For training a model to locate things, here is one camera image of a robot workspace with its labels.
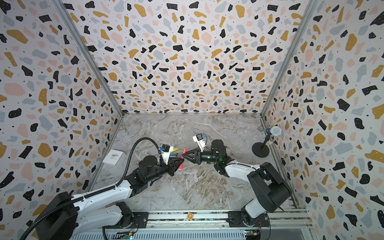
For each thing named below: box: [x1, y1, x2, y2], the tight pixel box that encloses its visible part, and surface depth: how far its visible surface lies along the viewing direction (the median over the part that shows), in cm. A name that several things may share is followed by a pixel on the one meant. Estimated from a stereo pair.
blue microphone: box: [263, 126, 282, 136], surface depth 80 cm
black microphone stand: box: [252, 134, 272, 158], surface depth 102 cm
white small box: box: [102, 149, 127, 169], surface depth 93 cm
